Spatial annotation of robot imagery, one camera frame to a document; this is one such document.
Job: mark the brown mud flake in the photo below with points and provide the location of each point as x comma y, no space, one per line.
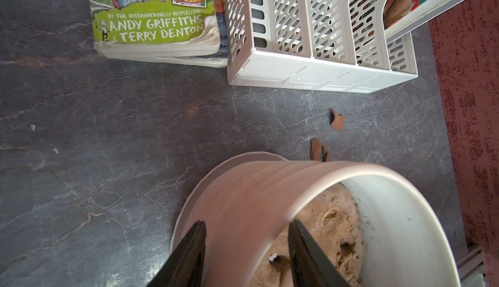
337,121
319,151

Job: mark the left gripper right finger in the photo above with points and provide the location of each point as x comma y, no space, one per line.
309,264

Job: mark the green paperback book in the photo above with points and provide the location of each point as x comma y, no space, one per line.
152,30

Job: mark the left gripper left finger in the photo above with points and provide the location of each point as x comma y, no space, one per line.
185,265

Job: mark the blue book under green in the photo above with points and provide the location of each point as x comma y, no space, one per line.
220,59

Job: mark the white ceramic pot with mud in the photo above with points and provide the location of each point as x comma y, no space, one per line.
250,198

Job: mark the white file organizer rack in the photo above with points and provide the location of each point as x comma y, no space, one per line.
322,45

